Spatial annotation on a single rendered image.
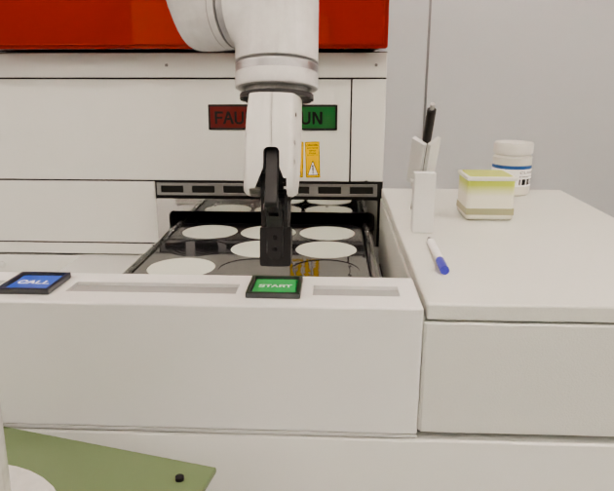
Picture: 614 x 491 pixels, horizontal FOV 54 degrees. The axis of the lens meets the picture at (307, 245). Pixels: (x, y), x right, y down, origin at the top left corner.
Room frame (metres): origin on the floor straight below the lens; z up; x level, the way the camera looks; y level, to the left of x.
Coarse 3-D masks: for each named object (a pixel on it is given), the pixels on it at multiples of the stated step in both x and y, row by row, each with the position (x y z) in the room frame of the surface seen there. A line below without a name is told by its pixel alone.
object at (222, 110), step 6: (216, 108) 1.18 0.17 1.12; (222, 108) 1.18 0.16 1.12; (228, 108) 1.18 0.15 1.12; (234, 108) 1.18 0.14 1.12; (240, 108) 1.18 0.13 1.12; (246, 108) 1.18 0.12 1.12; (216, 114) 1.18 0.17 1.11; (222, 114) 1.18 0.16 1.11; (228, 114) 1.18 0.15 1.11; (234, 114) 1.18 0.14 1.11; (240, 114) 1.18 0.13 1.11; (246, 114) 1.18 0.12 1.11; (216, 120) 1.18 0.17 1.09; (222, 120) 1.18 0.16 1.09; (228, 120) 1.18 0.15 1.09; (234, 120) 1.18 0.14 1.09; (240, 120) 1.18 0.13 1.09; (246, 120) 1.18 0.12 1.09; (216, 126) 1.18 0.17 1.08; (222, 126) 1.18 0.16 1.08; (228, 126) 1.18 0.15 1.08; (234, 126) 1.18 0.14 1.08; (240, 126) 1.18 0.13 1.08
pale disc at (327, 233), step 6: (312, 228) 1.10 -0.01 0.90; (318, 228) 1.10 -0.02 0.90; (324, 228) 1.10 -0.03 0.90; (330, 228) 1.10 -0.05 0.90; (336, 228) 1.10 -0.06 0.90; (342, 228) 1.10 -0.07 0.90; (300, 234) 1.06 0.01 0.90; (306, 234) 1.06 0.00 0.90; (312, 234) 1.06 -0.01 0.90; (318, 234) 1.06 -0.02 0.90; (324, 234) 1.06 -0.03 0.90; (330, 234) 1.06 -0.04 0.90; (336, 234) 1.06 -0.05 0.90; (342, 234) 1.06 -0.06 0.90; (348, 234) 1.06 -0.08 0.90; (354, 234) 1.06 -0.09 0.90
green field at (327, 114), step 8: (304, 112) 1.18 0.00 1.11; (312, 112) 1.18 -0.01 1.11; (320, 112) 1.17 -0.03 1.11; (328, 112) 1.17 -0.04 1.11; (304, 120) 1.18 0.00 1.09; (312, 120) 1.18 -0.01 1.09; (320, 120) 1.17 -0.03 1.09; (328, 120) 1.17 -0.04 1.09; (304, 128) 1.18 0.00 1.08; (312, 128) 1.18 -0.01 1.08; (320, 128) 1.17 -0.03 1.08; (328, 128) 1.17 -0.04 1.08
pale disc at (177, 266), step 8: (152, 264) 0.88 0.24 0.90; (160, 264) 0.88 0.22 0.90; (168, 264) 0.88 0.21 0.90; (176, 264) 0.88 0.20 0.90; (184, 264) 0.88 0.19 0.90; (192, 264) 0.88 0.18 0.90; (200, 264) 0.88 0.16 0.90; (208, 264) 0.88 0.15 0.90; (152, 272) 0.84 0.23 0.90; (160, 272) 0.84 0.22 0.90; (168, 272) 0.84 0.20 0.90; (176, 272) 0.84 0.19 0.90; (184, 272) 0.84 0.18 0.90; (192, 272) 0.84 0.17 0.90; (200, 272) 0.84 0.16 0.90; (208, 272) 0.84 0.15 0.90
